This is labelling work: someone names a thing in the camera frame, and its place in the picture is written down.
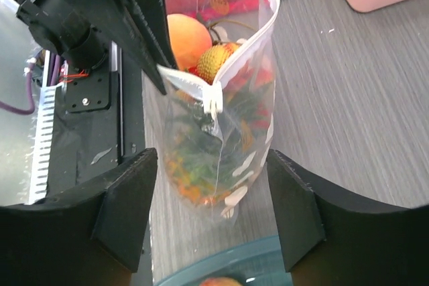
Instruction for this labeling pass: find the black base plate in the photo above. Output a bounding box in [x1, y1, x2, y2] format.
[47, 44, 151, 285]

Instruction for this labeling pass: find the clear zip top bag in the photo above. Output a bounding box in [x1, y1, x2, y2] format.
[156, 0, 280, 222]

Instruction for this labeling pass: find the orange toy peach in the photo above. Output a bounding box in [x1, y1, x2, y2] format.
[199, 277, 242, 286]
[167, 13, 212, 70]

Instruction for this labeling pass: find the teal plastic tray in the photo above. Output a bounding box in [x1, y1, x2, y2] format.
[158, 235, 293, 285]

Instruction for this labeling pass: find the orange toy pineapple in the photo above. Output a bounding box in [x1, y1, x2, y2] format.
[164, 82, 273, 207]

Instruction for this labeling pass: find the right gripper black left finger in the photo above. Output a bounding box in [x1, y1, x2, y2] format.
[1, 148, 158, 285]

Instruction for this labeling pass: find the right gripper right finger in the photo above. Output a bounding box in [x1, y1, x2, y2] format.
[267, 150, 428, 285]

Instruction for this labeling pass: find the slotted white cable duct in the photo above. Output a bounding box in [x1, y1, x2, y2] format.
[28, 83, 64, 205]

